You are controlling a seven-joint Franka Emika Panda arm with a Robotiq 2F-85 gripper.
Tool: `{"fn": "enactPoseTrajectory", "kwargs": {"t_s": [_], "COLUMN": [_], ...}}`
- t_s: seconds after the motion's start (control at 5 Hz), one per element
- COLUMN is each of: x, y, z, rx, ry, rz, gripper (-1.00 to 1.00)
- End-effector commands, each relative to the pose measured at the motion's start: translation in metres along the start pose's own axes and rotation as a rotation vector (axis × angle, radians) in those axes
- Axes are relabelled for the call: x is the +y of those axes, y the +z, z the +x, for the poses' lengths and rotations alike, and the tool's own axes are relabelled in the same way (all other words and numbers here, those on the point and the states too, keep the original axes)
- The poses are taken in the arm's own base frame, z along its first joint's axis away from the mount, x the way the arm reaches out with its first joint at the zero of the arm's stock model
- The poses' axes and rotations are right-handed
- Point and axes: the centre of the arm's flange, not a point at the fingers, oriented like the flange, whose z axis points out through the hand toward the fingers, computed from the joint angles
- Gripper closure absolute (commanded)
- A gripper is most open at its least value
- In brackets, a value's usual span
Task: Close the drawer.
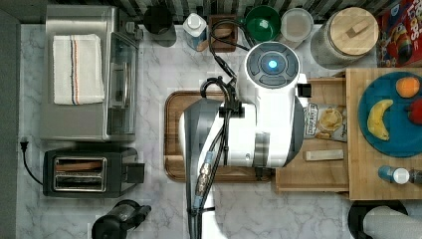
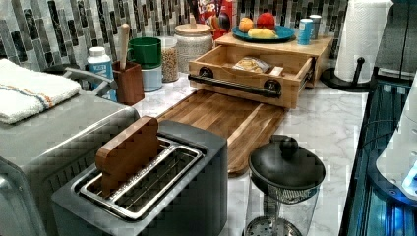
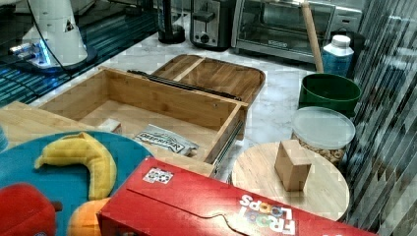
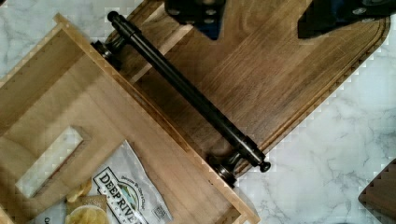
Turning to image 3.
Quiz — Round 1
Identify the bamboo drawer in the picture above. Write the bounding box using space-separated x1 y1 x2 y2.
39 68 247 163

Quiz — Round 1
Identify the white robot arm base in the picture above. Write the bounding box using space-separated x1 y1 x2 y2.
9 0 96 72

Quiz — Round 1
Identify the wooden serving tray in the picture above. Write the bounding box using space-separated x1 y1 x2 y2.
153 54 266 104

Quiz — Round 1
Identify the Deep River chip bag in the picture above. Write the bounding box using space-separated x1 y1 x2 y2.
134 124 200 156

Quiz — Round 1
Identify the black stand base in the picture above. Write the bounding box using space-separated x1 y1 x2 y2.
157 0 185 44

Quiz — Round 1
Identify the red Froot Loops box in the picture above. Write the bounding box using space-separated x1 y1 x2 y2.
97 158 377 236

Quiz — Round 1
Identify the small wooden block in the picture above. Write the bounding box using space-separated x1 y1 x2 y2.
274 140 312 192

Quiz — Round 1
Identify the stainless steel toaster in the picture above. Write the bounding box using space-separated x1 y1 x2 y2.
190 0 236 51

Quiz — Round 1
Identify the clear cereal container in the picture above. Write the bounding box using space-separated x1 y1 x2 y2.
291 106 356 166

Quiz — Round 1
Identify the green plastic bowl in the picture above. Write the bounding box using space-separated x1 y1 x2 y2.
298 74 361 117

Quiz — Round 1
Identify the silver toaster oven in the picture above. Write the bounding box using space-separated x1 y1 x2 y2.
231 0 365 63

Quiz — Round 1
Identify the yellow plush banana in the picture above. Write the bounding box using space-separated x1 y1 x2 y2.
34 132 117 201

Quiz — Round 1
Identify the round wooden board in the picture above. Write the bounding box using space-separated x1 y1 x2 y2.
230 143 349 221

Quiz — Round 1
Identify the blue bottle white cap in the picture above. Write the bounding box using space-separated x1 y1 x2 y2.
322 34 354 77

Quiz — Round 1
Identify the wooden rolling pin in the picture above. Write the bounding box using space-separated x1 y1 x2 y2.
301 0 324 73

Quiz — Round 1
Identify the blue round plate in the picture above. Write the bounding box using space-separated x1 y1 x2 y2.
0 131 151 236

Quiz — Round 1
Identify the orange plush fruit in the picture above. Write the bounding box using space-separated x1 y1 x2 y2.
67 198 109 236

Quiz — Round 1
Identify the red plush apple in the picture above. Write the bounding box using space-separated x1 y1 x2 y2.
0 183 63 236

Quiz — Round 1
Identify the dark metal drawer handle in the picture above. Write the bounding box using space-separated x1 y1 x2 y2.
127 70 242 101

